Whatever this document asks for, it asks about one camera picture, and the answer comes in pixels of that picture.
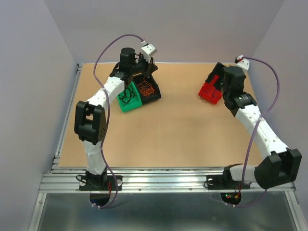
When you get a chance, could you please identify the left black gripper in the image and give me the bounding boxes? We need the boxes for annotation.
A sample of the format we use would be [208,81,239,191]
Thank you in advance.
[130,52,158,78]

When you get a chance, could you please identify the red plastic bin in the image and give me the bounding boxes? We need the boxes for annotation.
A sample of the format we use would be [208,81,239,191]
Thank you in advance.
[198,76,222,104]

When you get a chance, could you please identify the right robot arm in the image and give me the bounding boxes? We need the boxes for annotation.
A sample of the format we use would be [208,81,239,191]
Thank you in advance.
[205,62,302,190]

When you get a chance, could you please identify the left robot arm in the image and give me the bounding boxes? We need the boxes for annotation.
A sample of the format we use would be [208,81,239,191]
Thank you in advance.
[74,44,158,191]

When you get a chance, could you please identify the black plastic bin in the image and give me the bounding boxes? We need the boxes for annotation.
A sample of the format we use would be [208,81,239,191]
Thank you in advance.
[133,75,161,105]

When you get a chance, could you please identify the green plastic bin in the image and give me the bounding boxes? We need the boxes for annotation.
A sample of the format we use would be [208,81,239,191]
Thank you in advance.
[117,81,142,112]

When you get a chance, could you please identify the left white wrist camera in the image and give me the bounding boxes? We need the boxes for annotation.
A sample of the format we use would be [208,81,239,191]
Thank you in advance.
[141,44,157,59]

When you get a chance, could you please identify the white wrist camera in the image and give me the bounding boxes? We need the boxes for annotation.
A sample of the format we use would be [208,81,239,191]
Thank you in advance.
[234,55,250,71]
[141,44,157,59]

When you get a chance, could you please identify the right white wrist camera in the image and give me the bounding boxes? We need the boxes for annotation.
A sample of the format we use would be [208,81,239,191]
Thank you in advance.
[234,55,250,71]

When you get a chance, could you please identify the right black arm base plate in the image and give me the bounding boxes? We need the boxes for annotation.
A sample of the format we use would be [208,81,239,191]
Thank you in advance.
[204,175,250,190]

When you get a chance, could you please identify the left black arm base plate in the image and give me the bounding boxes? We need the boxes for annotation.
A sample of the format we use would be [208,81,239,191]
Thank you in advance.
[76,174,116,191]

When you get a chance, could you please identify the aluminium rail frame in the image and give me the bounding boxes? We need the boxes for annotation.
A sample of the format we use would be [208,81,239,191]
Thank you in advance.
[29,63,308,231]

